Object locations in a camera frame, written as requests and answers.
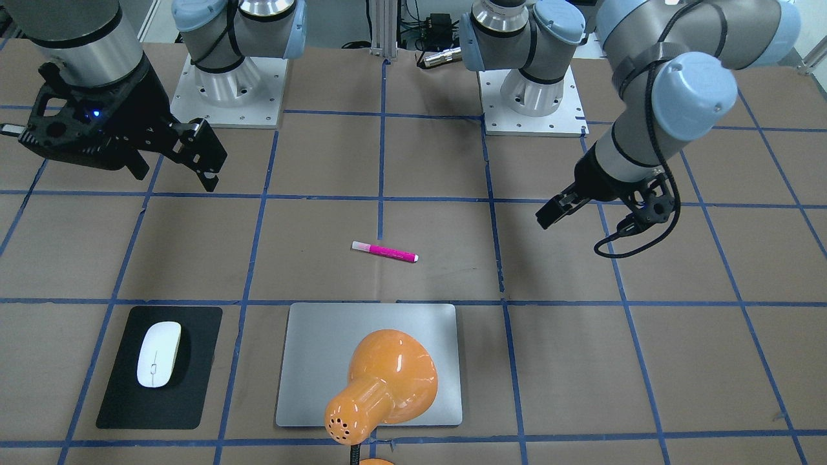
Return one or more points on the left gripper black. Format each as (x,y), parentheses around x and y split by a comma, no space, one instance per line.
(598,179)

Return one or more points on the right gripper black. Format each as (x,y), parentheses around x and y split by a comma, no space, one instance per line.
(143,97)

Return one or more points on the pink marker pen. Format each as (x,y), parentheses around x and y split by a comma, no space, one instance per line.
(405,256)

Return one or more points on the white computer mouse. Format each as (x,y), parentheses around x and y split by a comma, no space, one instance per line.
(158,354)

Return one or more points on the black mousepad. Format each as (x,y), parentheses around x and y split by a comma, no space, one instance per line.
(179,404)

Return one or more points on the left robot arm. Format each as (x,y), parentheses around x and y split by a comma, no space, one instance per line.
(672,66)

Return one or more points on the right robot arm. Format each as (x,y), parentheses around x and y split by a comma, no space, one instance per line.
(94,43)

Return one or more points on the silver cylindrical flashlight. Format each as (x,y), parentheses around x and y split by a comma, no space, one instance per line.
(440,58)

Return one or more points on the silver apple laptop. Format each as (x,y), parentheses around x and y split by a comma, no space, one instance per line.
(321,339)

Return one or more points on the orange desk lamp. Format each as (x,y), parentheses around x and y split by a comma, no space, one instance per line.
(391,379)

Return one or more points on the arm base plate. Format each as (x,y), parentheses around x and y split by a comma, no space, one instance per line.
(533,100)
(248,97)

